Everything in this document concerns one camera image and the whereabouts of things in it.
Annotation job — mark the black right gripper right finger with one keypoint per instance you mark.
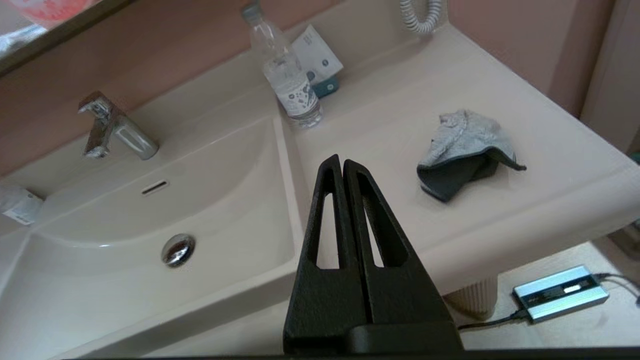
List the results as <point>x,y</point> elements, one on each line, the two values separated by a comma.
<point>405,300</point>

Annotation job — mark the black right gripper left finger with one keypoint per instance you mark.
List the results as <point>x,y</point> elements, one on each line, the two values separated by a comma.
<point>325,300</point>

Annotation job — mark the grey microfibre cleaning cloth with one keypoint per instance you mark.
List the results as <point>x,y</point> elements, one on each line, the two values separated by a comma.
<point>465,145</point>

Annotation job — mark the cream sink basin countertop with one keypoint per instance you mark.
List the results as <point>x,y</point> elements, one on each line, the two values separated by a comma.
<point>400,90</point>

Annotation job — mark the chrome faucet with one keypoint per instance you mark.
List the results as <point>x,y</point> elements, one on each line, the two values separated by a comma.
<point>125,135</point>

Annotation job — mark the silver power adapter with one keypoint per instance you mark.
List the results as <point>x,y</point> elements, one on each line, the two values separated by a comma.
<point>560,295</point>

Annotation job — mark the chrome drain stopper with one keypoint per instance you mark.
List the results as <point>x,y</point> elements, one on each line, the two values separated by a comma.
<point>177,250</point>

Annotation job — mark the small teal box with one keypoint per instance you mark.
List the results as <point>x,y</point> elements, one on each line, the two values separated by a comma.
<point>326,87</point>

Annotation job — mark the clear bottle with grey cap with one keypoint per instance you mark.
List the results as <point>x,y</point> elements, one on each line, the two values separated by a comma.
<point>290,80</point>

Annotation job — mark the white paper card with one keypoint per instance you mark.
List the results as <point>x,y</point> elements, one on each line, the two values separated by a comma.
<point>320,55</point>

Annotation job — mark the clear uncapped plastic bottle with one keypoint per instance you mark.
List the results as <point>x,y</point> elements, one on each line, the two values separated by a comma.
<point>20,205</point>

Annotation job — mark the beige ribbed pedestal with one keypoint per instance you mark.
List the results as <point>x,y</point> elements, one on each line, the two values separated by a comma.
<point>472,300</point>

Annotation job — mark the brown wall shelf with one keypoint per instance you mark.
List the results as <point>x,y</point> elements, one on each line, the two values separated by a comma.
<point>65,37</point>

